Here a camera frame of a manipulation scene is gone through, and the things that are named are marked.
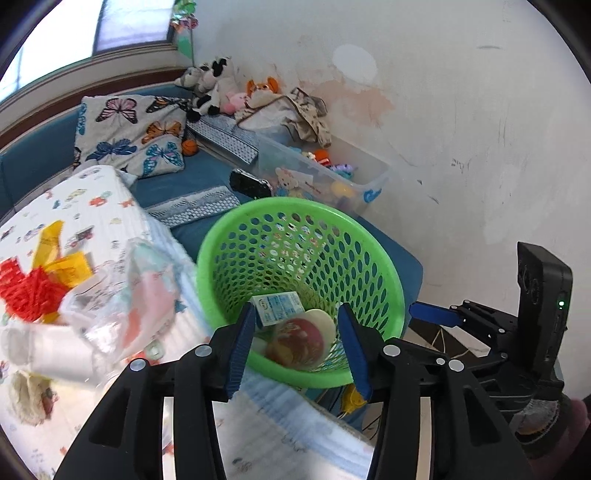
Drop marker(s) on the large butterfly pillow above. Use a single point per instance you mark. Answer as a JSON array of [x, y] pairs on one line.
[[124, 134]]

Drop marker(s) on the orange fox plush toy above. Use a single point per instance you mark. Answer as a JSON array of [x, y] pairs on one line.
[[261, 92]]

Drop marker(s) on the wooden window ledge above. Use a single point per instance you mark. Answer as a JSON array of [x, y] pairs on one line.
[[138, 78]]

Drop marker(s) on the small orange toy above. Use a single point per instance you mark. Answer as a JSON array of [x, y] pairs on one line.
[[318, 157]]

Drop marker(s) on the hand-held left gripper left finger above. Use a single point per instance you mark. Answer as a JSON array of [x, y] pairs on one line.
[[240, 350]]

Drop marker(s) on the beige cloth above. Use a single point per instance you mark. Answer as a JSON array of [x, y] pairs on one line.
[[277, 115]]

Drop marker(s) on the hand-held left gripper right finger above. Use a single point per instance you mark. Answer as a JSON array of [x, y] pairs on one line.
[[355, 355]]

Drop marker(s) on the grey plush toy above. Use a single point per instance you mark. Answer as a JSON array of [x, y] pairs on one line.
[[189, 77]]

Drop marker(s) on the person's right forearm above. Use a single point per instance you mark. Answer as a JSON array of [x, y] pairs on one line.
[[540, 417]]

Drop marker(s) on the blue patterned cloth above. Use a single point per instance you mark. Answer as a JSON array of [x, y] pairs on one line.
[[194, 207]]

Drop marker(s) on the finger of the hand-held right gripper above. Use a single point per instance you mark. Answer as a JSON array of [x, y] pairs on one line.
[[434, 314]]

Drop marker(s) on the clear plastic bag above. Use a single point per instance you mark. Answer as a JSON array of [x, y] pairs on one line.
[[129, 300]]

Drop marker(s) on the small purple toy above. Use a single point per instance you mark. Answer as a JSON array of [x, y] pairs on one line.
[[344, 170]]

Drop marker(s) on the blue white milk carton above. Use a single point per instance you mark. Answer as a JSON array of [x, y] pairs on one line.
[[277, 308]]

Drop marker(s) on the blue sofa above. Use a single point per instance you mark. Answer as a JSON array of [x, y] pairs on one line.
[[37, 157]]

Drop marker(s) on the yellow toy egg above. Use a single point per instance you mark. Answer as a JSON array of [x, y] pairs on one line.
[[342, 188]]

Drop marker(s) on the cow plush toy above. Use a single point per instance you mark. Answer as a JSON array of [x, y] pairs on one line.
[[212, 87]]

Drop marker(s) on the pink plush toy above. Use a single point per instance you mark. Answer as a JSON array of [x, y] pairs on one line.
[[235, 102]]

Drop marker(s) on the yellow wrapper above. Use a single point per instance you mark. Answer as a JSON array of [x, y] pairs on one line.
[[55, 240]]

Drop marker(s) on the clear storage bin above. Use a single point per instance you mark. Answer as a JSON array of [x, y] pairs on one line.
[[369, 184]]

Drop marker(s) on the blue patterned cushion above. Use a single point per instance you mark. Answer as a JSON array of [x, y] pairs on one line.
[[226, 136]]

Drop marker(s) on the red paper cup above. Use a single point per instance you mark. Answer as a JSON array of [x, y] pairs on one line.
[[295, 344]]

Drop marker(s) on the colourful pinwheel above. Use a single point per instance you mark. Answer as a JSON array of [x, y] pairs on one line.
[[184, 11]]

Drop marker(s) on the black device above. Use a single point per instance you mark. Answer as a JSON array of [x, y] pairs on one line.
[[249, 182]]

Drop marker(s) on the teddy bear card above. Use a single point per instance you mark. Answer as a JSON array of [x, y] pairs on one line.
[[295, 182]]

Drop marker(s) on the white printed blanket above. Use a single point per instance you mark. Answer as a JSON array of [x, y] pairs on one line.
[[92, 217]]

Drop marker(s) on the green plastic basket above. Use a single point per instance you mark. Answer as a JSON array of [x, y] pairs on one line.
[[231, 258]]

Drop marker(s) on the white paper cup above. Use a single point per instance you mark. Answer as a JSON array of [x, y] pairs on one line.
[[46, 350]]

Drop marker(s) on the yellow plastic toy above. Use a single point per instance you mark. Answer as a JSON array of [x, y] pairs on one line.
[[353, 401]]

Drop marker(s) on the large window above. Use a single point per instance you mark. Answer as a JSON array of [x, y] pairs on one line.
[[129, 23]]

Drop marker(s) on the small orange ball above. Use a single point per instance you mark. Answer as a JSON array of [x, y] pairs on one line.
[[190, 147]]

